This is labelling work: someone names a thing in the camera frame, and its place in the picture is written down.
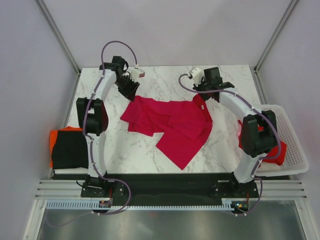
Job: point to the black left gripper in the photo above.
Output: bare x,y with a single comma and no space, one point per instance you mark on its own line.
129,94

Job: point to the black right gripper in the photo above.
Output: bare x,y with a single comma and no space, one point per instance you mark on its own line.
198,88

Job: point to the crimson pink t-shirt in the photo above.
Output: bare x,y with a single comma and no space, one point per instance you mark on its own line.
185,125

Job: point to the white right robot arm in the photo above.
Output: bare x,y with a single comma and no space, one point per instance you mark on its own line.
258,138

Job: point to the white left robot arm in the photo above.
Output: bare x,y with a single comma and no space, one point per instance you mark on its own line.
93,119

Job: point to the folded black t-shirt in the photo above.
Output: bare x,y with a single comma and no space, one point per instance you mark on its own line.
70,150

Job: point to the red t-shirt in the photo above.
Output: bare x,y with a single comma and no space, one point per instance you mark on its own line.
279,160

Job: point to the white folded t-shirt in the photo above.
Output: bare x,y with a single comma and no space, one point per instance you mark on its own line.
71,171

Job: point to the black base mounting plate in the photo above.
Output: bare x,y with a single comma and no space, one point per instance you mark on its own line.
170,188

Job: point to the white plastic laundry basket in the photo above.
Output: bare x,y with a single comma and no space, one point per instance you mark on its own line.
295,161

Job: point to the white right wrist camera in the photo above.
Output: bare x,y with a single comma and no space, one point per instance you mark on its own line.
196,74

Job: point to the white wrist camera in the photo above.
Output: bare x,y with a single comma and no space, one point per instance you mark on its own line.
137,73
196,74

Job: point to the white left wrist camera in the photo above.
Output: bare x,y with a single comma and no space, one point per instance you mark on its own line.
137,73

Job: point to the aluminium frame post right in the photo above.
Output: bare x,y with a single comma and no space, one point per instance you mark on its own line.
275,34

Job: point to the aluminium frame post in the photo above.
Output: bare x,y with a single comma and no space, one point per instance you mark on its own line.
275,34
57,34

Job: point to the aluminium frame post left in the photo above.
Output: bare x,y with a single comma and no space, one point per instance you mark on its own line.
57,34

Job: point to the white slotted cable duct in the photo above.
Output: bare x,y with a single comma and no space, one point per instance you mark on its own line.
100,205

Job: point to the aluminium front rail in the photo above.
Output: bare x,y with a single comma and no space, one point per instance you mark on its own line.
272,190

